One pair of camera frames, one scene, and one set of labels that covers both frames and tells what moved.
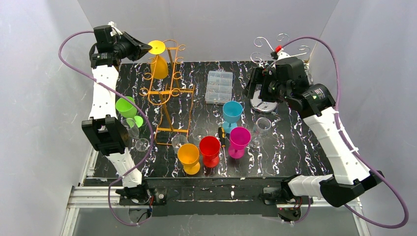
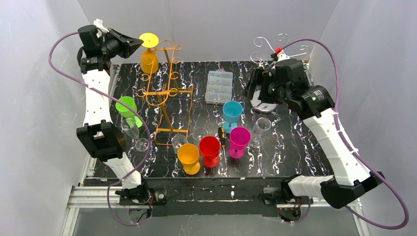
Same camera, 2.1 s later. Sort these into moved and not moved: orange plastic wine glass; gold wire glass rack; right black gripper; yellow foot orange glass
Moved: yellow foot orange glass
Not moved: gold wire glass rack; right black gripper; orange plastic wine glass
